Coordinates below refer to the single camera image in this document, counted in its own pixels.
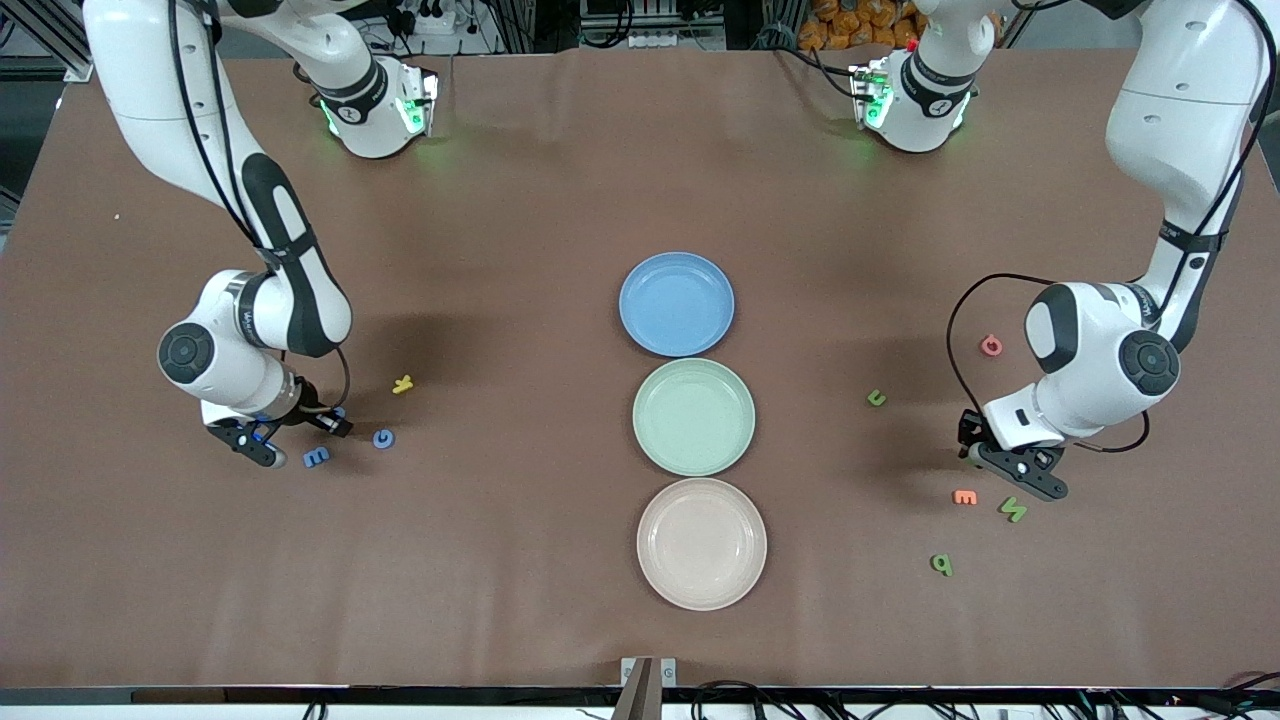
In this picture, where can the brown table cover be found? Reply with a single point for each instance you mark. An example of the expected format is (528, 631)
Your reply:
(500, 250)

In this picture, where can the grey metal bracket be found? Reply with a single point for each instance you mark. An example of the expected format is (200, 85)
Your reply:
(668, 672)

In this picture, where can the blue letter m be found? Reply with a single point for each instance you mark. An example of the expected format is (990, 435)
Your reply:
(316, 457)

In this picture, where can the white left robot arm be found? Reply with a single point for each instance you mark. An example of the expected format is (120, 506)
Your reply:
(1170, 120)

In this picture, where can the green round plate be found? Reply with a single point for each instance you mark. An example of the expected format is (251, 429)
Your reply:
(693, 417)

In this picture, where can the beige round plate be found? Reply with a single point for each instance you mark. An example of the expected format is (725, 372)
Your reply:
(702, 544)

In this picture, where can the white power strip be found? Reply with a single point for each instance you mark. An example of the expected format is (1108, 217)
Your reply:
(430, 20)

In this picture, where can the background equipment rack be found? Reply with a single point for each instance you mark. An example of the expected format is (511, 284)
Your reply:
(650, 20)

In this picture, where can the brown camera pole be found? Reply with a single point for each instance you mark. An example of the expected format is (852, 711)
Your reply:
(638, 695)

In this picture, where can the yellow letter Y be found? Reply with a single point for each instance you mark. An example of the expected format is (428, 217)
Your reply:
(402, 384)

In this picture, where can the blue letter G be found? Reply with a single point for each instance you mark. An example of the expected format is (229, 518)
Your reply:
(383, 438)

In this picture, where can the green letter b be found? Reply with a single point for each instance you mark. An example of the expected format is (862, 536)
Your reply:
(941, 565)

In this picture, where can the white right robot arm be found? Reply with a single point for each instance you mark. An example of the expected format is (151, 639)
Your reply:
(150, 100)

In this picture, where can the orange packets pile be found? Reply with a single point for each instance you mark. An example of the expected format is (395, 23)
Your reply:
(850, 25)

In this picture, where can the blue round plate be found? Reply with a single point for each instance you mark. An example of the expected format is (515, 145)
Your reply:
(677, 304)

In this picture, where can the pink letter Q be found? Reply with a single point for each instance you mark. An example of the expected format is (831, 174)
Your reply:
(991, 346)

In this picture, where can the aluminium frame post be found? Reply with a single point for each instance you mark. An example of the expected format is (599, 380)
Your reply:
(70, 68)

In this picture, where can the green letter N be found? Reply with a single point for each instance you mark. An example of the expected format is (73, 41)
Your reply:
(1013, 511)

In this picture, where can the orange letter E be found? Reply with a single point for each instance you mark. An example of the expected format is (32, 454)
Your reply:
(965, 497)

